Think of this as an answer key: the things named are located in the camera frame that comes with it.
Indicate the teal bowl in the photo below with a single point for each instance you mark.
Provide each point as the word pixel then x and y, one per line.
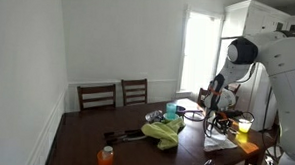
pixel 166 117

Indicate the bright window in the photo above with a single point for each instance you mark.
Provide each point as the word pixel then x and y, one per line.
pixel 200 44

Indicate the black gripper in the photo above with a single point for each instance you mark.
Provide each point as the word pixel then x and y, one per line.
pixel 224 120

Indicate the round pan lid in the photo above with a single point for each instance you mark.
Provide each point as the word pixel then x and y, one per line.
pixel 194 115

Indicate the white paper sheets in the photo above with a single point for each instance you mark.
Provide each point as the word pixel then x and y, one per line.
pixel 218 144

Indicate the white cabinet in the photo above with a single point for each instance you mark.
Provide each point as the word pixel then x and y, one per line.
pixel 247 16

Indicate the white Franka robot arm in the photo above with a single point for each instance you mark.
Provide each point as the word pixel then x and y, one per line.
pixel 285 65

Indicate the orange juice bottle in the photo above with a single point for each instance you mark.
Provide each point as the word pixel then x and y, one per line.
pixel 105 160

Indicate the green towel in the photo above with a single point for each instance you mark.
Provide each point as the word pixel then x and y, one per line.
pixel 163 131

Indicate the steel pot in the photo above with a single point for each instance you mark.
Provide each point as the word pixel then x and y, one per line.
pixel 180 110

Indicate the yellow translucent cup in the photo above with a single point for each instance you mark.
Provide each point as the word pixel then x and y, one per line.
pixel 244 126

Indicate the crumpled silver foil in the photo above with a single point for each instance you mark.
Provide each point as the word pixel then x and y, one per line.
pixel 153 115

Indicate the metal utensil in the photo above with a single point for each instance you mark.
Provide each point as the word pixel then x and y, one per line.
pixel 233 131

